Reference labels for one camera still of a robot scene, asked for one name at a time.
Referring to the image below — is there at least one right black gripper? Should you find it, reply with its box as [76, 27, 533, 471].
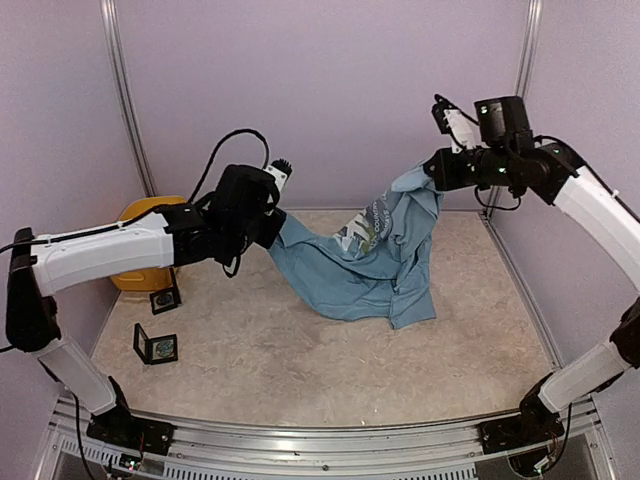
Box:
[423, 145, 514, 192]

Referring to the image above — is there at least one yellow plastic basket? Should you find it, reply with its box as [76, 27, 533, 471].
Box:
[110, 196, 184, 292]

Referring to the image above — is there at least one light blue printed t-shirt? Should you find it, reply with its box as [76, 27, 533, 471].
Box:
[269, 166, 443, 329]

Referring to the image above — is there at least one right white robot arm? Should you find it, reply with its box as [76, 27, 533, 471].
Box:
[423, 94, 639, 444]

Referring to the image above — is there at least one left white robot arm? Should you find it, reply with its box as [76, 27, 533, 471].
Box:
[5, 159, 292, 445]

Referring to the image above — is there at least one far black brooch box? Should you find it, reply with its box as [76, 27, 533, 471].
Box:
[149, 268, 182, 315]

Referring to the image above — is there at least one black brooch box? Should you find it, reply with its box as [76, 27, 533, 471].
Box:
[149, 268, 182, 315]
[133, 323, 178, 365]

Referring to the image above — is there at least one near black brooch box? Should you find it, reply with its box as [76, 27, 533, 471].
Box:
[133, 323, 178, 365]

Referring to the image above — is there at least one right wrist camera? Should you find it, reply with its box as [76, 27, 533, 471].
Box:
[431, 102, 477, 154]

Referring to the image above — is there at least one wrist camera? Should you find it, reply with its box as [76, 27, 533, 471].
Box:
[431, 102, 477, 154]
[264, 158, 293, 193]

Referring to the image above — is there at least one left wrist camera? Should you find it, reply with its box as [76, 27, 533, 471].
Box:
[264, 158, 293, 193]

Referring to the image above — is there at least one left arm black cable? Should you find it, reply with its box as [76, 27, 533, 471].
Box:
[0, 128, 271, 354]

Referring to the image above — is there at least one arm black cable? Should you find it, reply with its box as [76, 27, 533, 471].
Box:
[433, 93, 640, 224]
[0, 128, 271, 354]

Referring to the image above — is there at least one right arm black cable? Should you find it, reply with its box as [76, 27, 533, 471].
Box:
[433, 93, 640, 224]

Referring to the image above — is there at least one right aluminium corner post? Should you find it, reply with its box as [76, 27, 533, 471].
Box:
[483, 0, 544, 222]

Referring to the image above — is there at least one aluminium corner post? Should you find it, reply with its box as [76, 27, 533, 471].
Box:
[483, 0, 544, 222]
[99, 0, 157, 197]

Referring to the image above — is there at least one aluminium front frame rail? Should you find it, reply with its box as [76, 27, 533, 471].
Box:
[27, 396, 622, 479]

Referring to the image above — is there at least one left aluminium corner post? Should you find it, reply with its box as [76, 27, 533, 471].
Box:
[99, 0, 157, 197]

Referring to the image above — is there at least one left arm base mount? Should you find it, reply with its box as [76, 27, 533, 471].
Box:
[87, 376, 176, 456]

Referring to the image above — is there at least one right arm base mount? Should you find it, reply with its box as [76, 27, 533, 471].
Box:
[478, 390, 572, 479]

